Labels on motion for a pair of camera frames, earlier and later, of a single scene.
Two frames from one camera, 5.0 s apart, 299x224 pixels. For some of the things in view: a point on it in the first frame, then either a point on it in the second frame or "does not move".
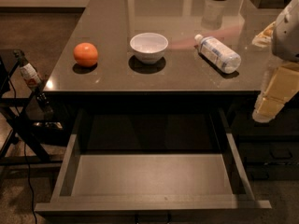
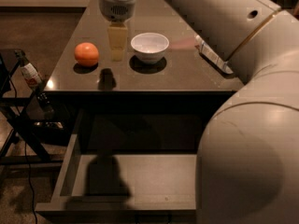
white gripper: (287, 35) -> (118, 7)
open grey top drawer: (150, 161) does not move
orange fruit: (85, 54) does not move
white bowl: (149, 47) does not move
